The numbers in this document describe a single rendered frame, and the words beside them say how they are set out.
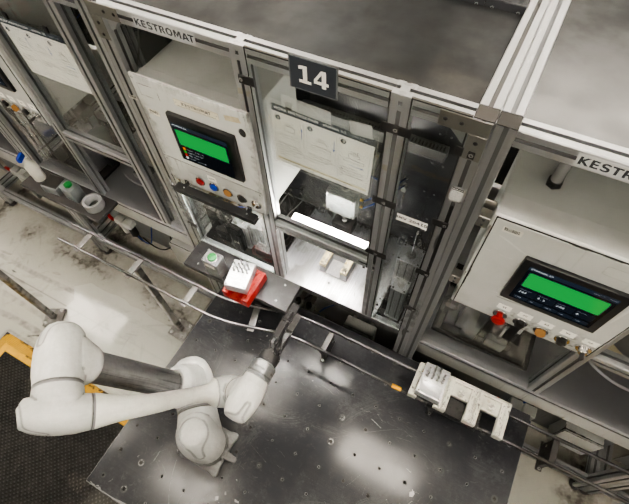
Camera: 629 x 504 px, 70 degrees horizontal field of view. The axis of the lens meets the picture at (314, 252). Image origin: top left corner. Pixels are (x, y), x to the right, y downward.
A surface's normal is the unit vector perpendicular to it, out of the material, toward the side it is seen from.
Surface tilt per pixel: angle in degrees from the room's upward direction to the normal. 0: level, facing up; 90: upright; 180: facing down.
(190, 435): 6
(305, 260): 0
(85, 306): 0
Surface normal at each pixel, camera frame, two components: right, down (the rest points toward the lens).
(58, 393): 0.44, -0.44
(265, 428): -0.03, -0.53
